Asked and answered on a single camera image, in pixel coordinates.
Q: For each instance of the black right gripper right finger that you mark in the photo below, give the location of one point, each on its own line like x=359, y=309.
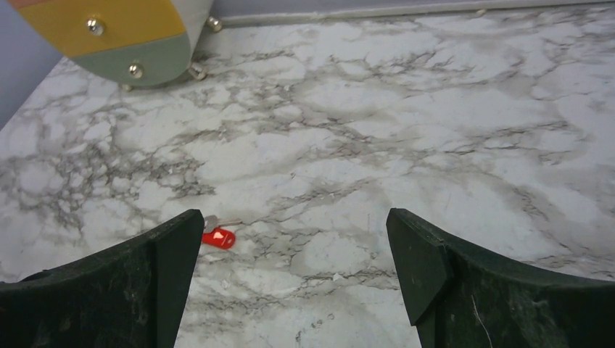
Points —
x=459, y=294

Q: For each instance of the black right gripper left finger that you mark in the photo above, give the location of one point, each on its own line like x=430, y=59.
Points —
x=132, y=294

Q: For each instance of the red plastic key tag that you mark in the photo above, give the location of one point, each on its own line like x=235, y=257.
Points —
x=219, y=238

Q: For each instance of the striped cylindrical drawer cabinet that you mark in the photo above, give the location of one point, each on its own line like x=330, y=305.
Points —
x=135, y=43

